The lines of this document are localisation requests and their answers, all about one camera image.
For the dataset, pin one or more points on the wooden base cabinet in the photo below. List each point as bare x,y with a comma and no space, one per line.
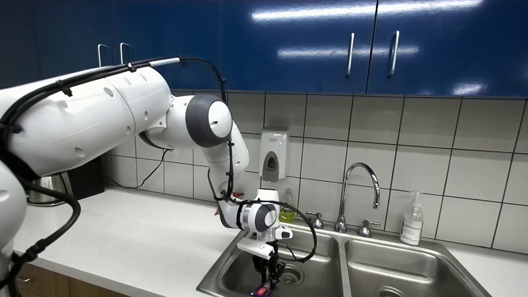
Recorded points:
59,285

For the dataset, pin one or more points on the silver kettle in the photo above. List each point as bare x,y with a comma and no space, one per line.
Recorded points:
46,190

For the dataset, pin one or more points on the chrome gooseneck faucet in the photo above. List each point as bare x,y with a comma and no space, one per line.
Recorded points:
360,175

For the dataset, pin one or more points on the round sink drain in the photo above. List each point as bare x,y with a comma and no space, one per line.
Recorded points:
292,274

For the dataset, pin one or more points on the stainless steel double sink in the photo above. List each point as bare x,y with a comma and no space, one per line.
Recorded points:
351,264

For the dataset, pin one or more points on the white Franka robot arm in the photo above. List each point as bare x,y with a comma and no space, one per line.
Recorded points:
82,125

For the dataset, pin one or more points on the black countertop appliance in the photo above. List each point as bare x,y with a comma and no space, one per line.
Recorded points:
87,178

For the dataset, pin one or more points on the white wall soap dispenser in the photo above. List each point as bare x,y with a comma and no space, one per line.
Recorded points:
272,153

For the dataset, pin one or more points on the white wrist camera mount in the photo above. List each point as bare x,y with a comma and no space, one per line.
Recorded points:
256,247

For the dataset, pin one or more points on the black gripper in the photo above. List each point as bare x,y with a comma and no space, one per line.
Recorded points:
267,264

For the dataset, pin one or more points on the clear pump soap bottle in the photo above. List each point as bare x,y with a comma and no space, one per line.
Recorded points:
411,223

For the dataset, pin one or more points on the blue cabinet door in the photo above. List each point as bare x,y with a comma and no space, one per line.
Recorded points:
49,33
450,49
297,49
165,33

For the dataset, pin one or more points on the yellow green sponge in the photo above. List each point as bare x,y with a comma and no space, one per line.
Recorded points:
287,214

